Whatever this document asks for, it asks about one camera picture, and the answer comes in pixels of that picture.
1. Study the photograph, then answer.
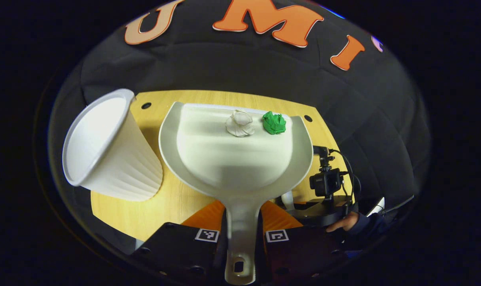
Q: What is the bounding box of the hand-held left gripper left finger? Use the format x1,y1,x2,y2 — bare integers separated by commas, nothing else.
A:
130,199,227,279

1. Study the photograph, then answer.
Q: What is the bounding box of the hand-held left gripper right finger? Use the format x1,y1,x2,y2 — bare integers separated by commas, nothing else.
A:
257,200,349,281

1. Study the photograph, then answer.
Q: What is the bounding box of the green paper ball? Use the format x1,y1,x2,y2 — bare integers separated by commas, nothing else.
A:
262,111,287,135

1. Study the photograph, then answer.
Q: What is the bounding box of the grey plastic dustpan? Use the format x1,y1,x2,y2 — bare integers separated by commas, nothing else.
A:
158,101,314,286

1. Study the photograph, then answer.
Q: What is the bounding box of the white paper ball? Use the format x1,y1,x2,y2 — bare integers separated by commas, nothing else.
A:
225,110,254,137

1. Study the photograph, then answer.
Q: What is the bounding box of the white ribbed garbage bin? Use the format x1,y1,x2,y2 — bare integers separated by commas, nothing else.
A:
62,88,163,202

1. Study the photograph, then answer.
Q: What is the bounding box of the small white object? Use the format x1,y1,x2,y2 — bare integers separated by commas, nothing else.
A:
367,197,385,217

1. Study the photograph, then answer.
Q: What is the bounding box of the black backdrop cloth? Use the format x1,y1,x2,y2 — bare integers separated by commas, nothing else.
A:
48,0,431,255

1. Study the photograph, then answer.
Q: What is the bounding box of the black camera cable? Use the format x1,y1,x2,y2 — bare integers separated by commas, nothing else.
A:
330,148,363,209

